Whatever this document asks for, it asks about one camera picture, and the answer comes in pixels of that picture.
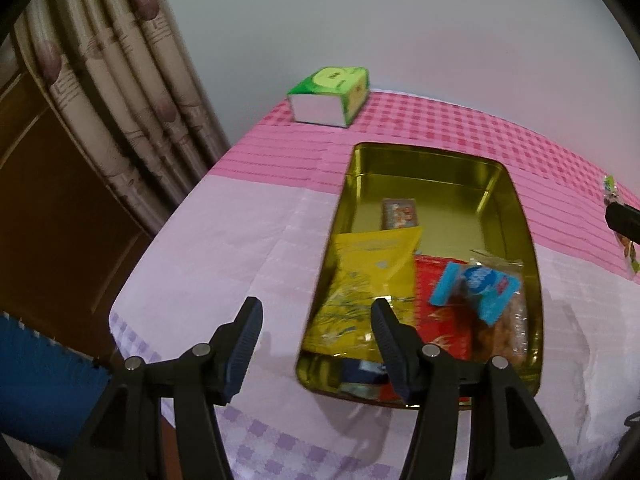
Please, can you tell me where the green candy stick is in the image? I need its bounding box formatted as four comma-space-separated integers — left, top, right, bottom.
603, 174, 639, 275

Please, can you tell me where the clear gold snack bag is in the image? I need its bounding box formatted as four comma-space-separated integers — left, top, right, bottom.
471, 249, 528, 367

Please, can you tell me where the red snack packet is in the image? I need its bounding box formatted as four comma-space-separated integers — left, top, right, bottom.
371, 255, 475, 405

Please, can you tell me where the light blue snack packet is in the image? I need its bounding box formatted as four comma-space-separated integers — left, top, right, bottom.
430, 261, 522, 326

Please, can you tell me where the blue white snack bar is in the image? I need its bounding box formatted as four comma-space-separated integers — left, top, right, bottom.
338, 359, 390, 401

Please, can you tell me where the yellow snack pouch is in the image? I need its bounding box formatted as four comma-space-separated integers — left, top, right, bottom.
302, 226, 422, 363

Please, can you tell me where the small brown candy box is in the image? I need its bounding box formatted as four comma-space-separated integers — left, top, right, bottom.
381, 198, 419, 230

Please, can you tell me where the blue foam mat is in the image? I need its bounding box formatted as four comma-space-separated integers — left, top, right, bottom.
0, 315, 111, 458

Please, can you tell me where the gold metal tin tray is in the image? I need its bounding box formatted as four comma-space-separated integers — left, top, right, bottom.
296, 143, 544, 406

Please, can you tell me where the brown wooden cabinet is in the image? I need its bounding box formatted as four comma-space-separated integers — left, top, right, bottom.
1, 37, 151, 358

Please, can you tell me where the pink checkered tablecloth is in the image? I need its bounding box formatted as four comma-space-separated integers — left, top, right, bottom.
110, 92, 639, 479

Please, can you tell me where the green tissue box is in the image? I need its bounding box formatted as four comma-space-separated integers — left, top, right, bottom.
288, 66, 370, 128

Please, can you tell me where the beige patterned curtain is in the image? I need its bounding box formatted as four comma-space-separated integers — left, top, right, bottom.
14, 0, 229, 234

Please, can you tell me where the black cable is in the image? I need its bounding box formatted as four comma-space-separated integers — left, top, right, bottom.
619, 410, 640, 461

